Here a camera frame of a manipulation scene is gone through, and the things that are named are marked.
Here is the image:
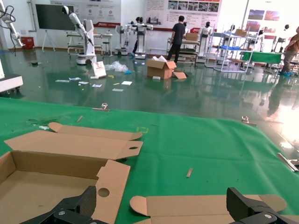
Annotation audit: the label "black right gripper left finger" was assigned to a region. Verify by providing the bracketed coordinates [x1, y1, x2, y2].
[20, 185, 103, 224]

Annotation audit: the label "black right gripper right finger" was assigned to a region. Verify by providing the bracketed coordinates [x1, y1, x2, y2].
[226, 187, 299, 224]

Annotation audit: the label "torn-flap open cardboard box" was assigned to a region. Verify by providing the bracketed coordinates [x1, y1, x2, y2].
[0, 122, 143, 224]

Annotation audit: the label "medium cardboard box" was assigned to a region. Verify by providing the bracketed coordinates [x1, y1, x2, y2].
[185, 32, 199, 42]

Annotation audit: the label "green table cloth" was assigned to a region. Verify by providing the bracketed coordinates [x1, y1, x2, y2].
[0, 97, 299, 224]

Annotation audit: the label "silver binder clip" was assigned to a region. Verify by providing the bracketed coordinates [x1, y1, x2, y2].
[92, 103, 110, 113]
[241, 115, 257, 127]

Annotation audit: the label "white wheeled machine base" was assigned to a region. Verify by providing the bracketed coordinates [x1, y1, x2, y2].
[0, 58, 24, 95]

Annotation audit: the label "loose cardboard flap piece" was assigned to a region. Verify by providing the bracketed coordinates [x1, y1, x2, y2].
[172, 71, 188, 80]

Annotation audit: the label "clear plastic wrap pile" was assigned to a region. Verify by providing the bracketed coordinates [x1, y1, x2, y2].
[104, 60, 129, 73]

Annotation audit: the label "green cloth covered table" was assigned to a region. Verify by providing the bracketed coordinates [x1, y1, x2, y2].
[241, 50, 284, 69]

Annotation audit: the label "large open cardboard carton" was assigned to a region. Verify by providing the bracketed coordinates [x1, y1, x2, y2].
[146, 55, 178, 80]

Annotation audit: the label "white multi-tier workbench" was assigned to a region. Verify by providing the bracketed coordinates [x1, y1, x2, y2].
[166, 37, 199, 64]

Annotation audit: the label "person in orange shirt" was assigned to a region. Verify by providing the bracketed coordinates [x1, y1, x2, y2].
[278, 26, 299, 76]

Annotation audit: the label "black stool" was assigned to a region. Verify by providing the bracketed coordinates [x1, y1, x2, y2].
[102, 41, 112, 56]

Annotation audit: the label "red cabinet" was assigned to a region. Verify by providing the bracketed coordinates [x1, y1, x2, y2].
[21, 36, 36, 50]

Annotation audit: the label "white metal shelving rack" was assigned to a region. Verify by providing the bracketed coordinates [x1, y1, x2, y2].
[205, 29, 255, 73]

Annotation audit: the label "white metal workbench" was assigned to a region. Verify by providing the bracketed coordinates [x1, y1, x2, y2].
[66, 31, 113, 56]

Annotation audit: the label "person in black shirt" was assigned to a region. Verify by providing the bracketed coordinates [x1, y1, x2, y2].
[130, 16, 142, 58]

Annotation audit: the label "white humanoid robot arms outstretched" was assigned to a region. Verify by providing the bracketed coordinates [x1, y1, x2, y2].
[123, 16, 154, 59]

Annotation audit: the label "person in navy shirt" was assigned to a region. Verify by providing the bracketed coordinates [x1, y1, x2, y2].
[166, 15, 187, 63]

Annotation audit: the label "black display screen on stand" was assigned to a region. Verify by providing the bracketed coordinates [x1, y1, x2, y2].
[35, 3, 77, 52]

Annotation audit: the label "white wheeled pedestal robot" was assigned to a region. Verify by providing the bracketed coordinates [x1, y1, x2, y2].
[114, 24, 128, 56]

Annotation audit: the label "red landscape wall photo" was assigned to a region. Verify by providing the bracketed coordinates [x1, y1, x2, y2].
[265, 10, 281, 21]
[248, 9, 265, 20]

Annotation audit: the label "white wall board red icons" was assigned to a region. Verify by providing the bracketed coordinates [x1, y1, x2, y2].
[50, 0, 122, 28]

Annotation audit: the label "white wall board with photos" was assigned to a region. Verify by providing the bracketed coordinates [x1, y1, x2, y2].
[144, 0, 222, 32]

